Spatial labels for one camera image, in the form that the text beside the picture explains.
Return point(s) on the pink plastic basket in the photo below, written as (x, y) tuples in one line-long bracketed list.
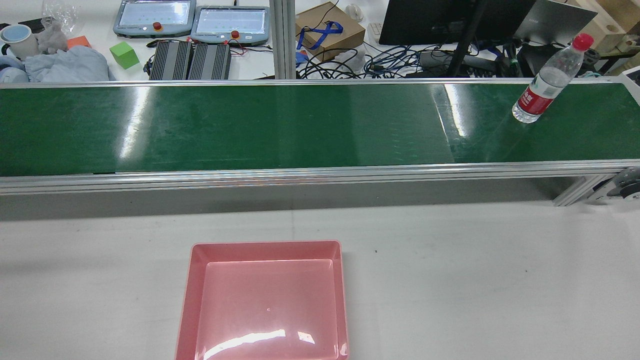
[(265, 300)]

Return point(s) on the pale blue rounded object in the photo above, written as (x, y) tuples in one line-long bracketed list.
[(12, 72)]

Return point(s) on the green conveyor belt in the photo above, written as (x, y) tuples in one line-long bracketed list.
[(300, 176), (300, 130)]

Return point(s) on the brown cardboard box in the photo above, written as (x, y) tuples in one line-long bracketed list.
[(345, 35)]

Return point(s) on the black finned power supply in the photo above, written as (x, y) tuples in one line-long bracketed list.
[(210, 61), (170, 60)]

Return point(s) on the white computer mouse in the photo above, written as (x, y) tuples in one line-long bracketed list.
[(354, 12)]

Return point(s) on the grey teach pendant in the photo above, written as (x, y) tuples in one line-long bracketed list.
[(230, 22), (150, 15)]

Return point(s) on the black monitor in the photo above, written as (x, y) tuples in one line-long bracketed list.
[(425, 20)]

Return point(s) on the green foam cube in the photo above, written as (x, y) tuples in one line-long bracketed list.
[(124, 55)]

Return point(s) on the clear water bottle red cap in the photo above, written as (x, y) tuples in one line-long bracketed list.
[(542, 87)]

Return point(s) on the orange block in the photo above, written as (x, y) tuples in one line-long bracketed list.
[(79, 42)]

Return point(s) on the pale blue cloth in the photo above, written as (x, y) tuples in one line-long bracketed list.
[(65, 65)]

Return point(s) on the grey laptop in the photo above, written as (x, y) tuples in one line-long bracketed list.
[(555, 20)]

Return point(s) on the grey plush toy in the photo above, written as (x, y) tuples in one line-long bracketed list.
[(51, 40)]

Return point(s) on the conveyor roller motor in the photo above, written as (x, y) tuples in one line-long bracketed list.
[(625, 182)]

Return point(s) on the clear plastic bag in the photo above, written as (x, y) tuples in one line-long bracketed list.
[(60, 12)]

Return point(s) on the white mug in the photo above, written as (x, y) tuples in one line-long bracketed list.
[(20, 42)]

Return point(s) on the wooden box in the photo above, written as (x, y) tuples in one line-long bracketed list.
[(615, 25)]

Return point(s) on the aluminium profile post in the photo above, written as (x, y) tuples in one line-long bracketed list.
[(282, 35)]

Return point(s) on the black camera pole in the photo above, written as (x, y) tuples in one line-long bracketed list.
[(465, 40)]

